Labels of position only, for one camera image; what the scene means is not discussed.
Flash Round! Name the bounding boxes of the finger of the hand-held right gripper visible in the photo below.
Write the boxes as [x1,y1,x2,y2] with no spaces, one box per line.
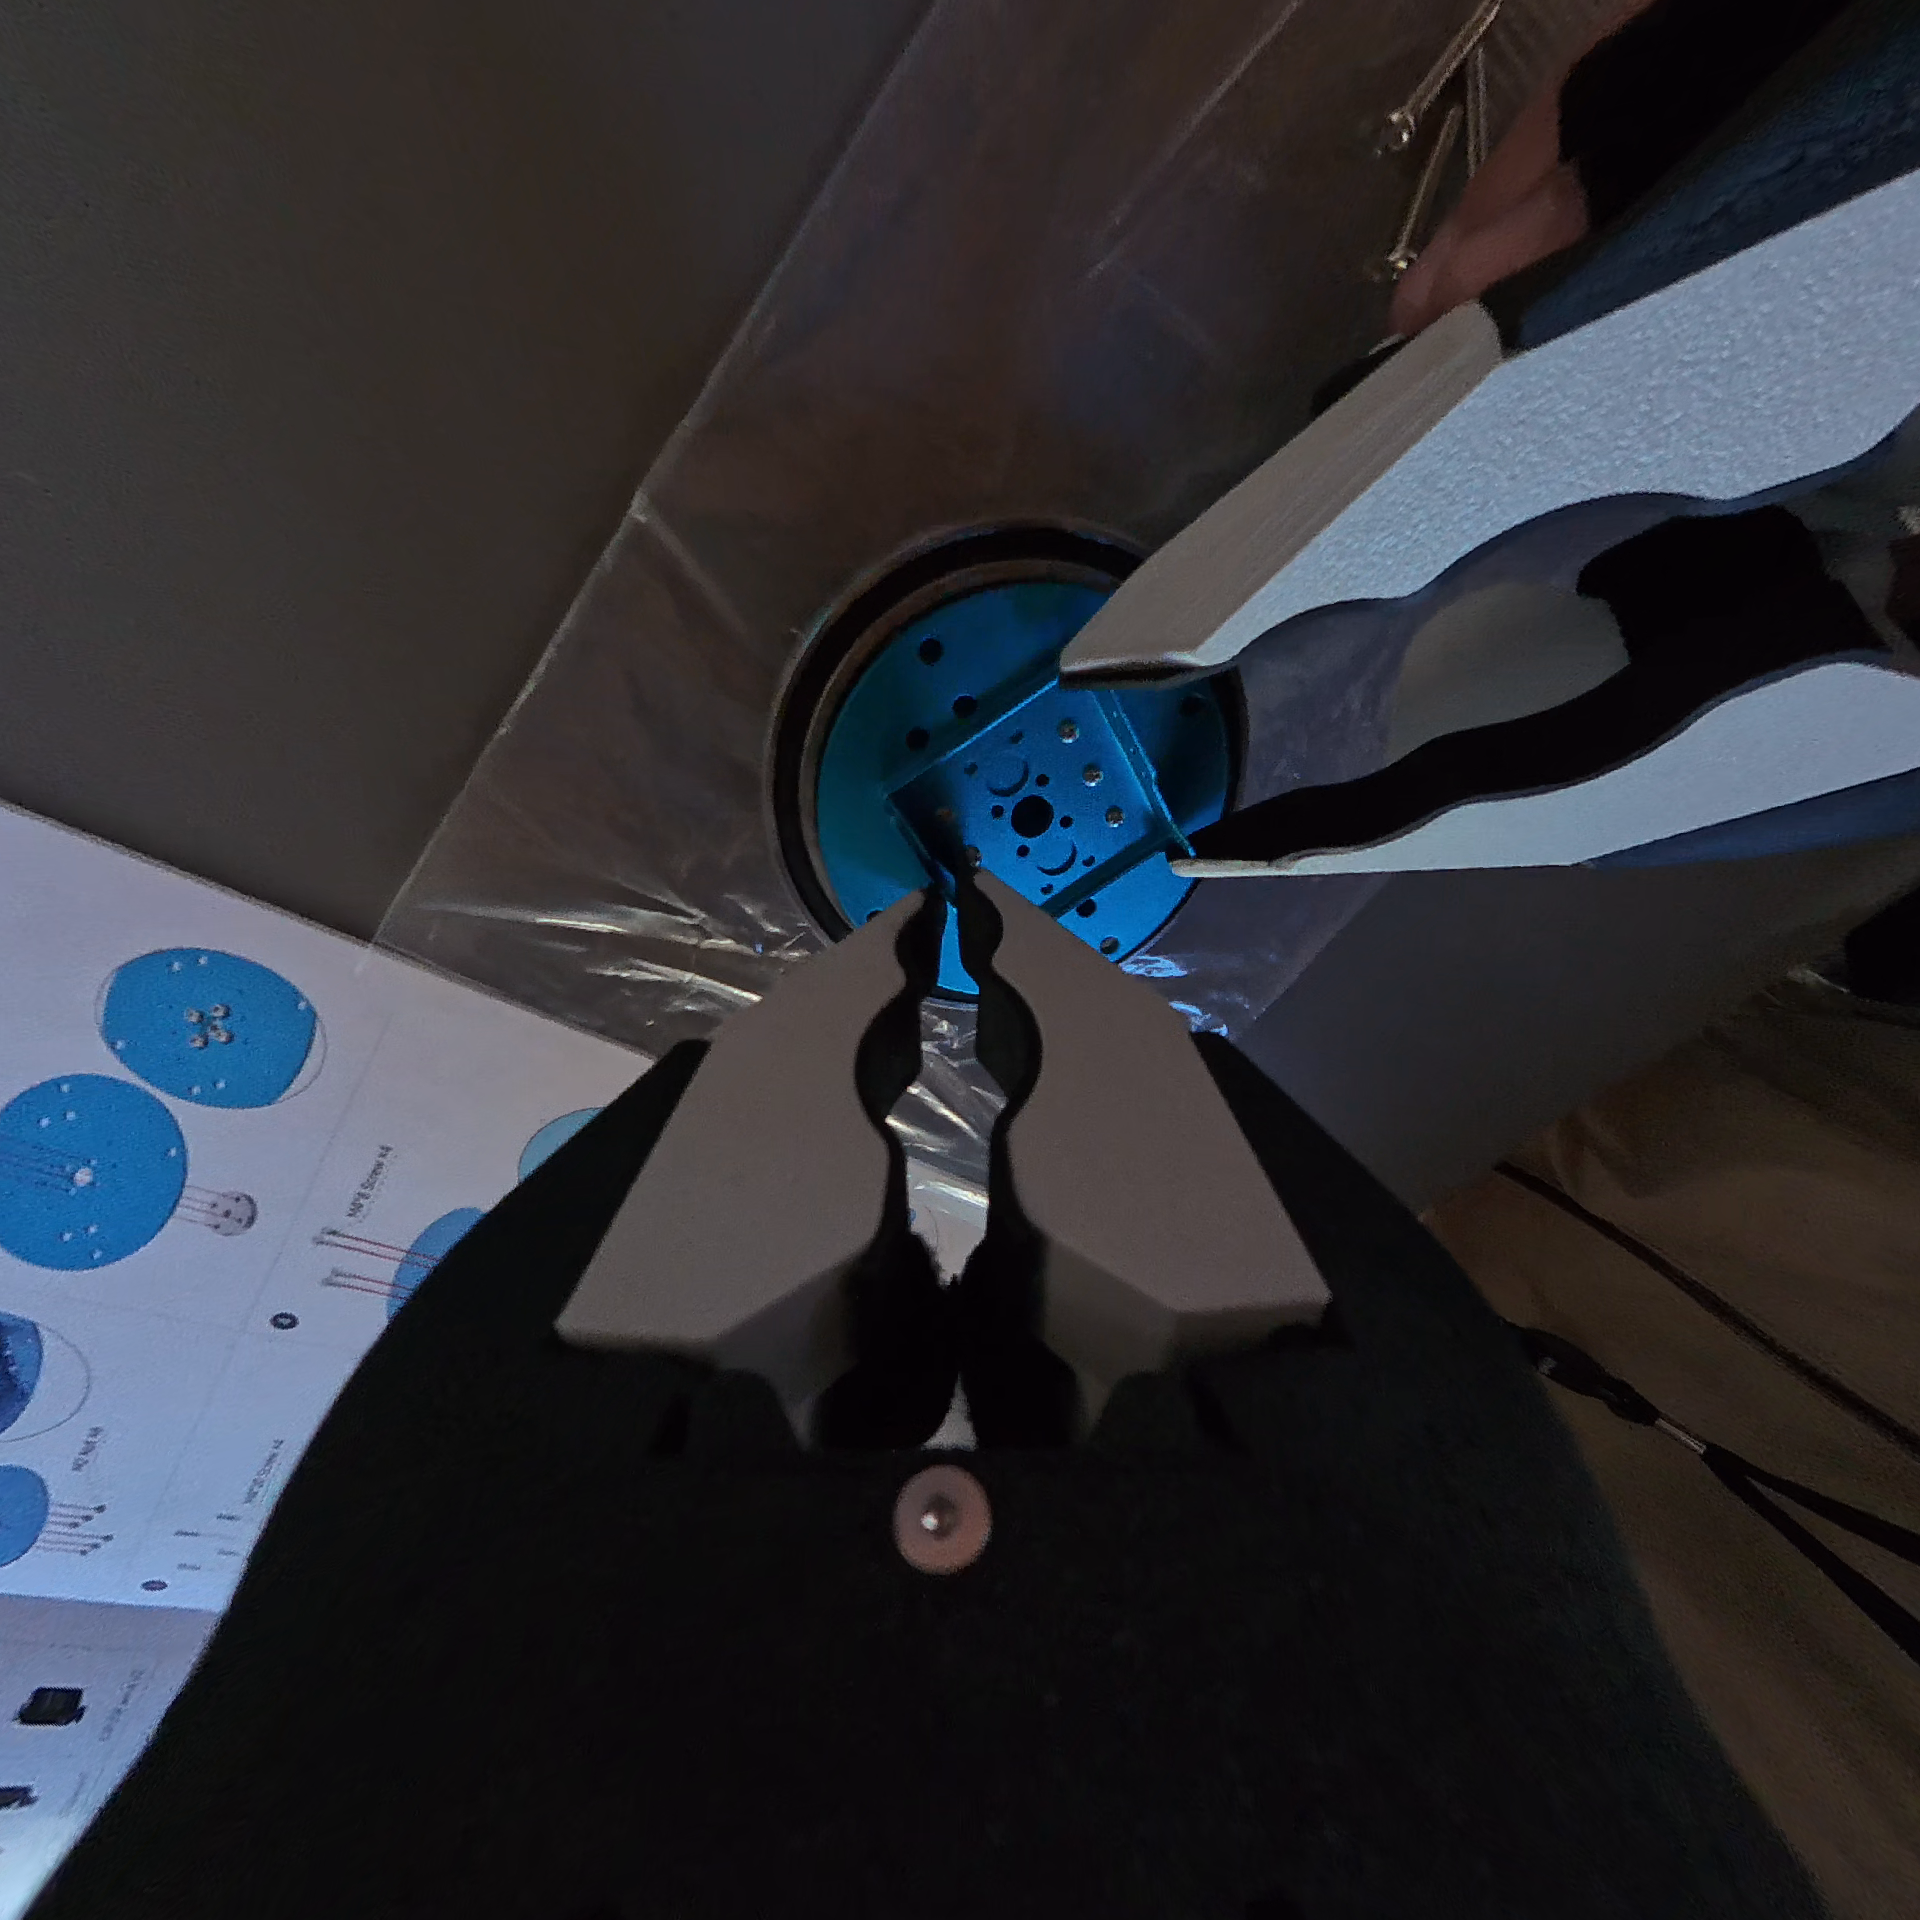
[1059,162,1920,696]
[1166,505,1920,883]

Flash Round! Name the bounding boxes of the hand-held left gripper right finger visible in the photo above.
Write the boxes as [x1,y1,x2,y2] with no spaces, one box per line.
[952,869,1334,1428]

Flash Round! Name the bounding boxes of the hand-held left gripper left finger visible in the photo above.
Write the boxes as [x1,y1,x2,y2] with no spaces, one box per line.
[556,886,950,1451]

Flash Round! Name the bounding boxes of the blue disc with mounted bracket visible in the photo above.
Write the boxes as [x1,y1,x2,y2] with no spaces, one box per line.
[815,579,1244,1003]

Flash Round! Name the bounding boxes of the steel bearing ring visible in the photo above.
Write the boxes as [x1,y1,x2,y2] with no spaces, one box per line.
[765,517,1257,968]

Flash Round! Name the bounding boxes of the grey desk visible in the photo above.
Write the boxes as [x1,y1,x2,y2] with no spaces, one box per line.
[0,0,1920,1223]

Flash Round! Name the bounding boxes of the person's right hand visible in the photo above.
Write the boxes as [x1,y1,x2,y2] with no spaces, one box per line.
[1386,0,1656,341]

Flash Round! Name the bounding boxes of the open assembly manual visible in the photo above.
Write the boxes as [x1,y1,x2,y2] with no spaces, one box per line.
[0,804,707,1864]

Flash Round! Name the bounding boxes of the black-handled tool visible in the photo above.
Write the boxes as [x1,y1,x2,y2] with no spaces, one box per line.
[1529,1327,1920,1647]

